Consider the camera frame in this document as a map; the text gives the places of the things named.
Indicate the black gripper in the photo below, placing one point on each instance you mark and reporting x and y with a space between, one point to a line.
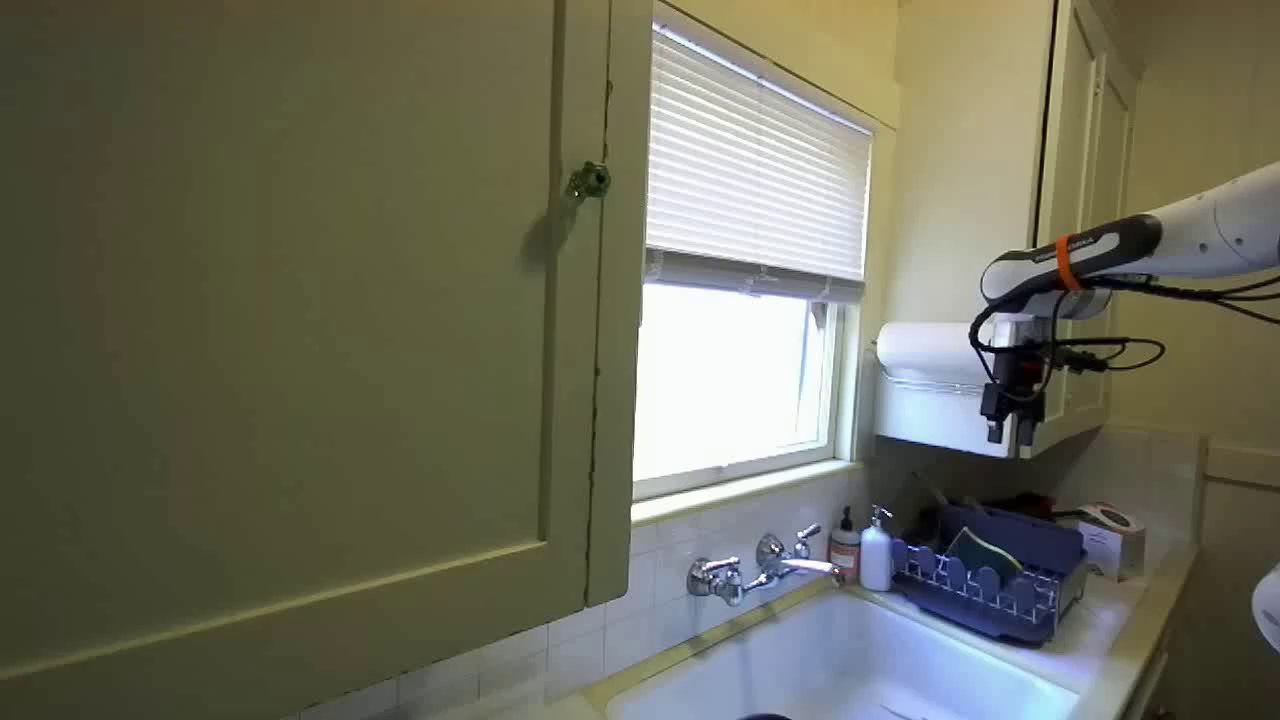
1016 380

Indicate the white paper towel roll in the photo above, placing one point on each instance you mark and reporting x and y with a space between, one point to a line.
924 349

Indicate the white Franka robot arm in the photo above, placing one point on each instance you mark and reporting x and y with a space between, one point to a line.
1224 224

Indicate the white tissue box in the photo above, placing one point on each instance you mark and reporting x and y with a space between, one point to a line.
1115 542

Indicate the blue dish rack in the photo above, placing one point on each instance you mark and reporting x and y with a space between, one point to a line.
984 611

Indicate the white soap dispenser bottle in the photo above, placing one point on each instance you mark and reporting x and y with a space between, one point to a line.
876 553

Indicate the brown soap bottle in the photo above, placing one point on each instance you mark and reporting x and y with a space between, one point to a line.
847 549

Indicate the white kitchen sink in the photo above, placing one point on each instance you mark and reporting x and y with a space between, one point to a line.
855 663

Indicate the white framed window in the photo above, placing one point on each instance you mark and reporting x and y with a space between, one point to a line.
725 380

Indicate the white window blind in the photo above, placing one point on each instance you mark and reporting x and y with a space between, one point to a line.
753 173

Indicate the green cabinet knob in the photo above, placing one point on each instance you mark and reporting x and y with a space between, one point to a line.
584 180

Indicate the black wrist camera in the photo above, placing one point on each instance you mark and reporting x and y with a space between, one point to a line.
1079 356

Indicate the cream wall cabinet with latch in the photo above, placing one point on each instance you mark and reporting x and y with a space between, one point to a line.
964 173

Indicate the chrome wall faucet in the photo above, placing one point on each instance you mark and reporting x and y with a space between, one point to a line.
775 558

